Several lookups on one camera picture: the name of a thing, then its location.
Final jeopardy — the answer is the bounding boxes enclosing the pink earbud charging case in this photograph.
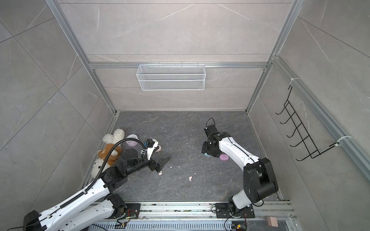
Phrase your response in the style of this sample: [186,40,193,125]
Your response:
[219,154,229,161]

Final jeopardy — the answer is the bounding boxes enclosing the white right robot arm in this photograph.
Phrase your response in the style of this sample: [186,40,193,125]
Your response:
[201,124,279,216]

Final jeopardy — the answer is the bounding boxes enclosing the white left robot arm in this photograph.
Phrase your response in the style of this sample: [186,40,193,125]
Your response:
[23,149,170,231]

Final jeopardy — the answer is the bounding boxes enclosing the pink alarm clock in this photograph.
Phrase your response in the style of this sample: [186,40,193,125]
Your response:
[126,134,138,147]

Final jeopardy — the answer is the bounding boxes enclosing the plush bunny brown hoodie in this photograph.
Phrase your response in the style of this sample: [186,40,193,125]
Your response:
[91,129,125,179]

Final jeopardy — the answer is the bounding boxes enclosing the slotted cable duct rail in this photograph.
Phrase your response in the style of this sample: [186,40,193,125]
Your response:
[87,201,302,231]

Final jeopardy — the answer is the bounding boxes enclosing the white wire mesh basket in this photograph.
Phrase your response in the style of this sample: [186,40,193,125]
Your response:
[136,64,206,91]

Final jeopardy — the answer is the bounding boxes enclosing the black wall hook rack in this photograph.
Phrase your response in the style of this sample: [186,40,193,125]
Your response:
[275,85,340,162]

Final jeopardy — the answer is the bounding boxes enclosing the pink block beside rail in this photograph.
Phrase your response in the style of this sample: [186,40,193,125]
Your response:
[266,216,278,227]

